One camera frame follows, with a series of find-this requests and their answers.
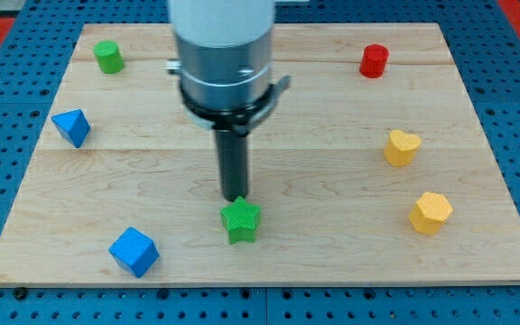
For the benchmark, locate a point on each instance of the yellow hexagon block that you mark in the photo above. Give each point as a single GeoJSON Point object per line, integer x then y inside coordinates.
{"type": "Point", "coordinates": [429, 213]}

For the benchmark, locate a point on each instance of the blue cube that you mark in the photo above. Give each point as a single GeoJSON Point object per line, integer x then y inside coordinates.
{"type": "Point", "coordinates": [134, 251]}

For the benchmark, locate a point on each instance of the wooden board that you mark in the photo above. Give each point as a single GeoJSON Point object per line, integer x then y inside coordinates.
{"type": "Point", "coordinates": [334, 211]}

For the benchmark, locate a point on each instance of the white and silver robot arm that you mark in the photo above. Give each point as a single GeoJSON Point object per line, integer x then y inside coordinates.
{"type": "Point", "coordinates": [224, 58]}

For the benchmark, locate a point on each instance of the blue triangular prism block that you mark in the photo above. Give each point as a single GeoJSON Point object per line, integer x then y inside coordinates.
{"type": "Point", "coordinates": [72, 126]}

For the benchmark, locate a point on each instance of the red cylinder block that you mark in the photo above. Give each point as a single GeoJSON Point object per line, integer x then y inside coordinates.
{"type": "Point", "coordinates": [374, 59]}

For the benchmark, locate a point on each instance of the yellow heart block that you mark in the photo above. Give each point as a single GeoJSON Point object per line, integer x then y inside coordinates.
{"type": "Point", "coordinates": [401, 148]}

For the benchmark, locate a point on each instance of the green cylinder block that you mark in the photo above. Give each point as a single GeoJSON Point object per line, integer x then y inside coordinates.
{"type": "Point", "coordinates": [108, 56]}

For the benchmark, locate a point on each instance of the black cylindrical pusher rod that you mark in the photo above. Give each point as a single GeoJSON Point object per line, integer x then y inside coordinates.
{"type": "Point", "coordinates": [232, 164]}

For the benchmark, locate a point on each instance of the green star block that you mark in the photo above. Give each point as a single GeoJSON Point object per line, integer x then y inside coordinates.
{"type": "Point", "coordinates": [241, 220]}

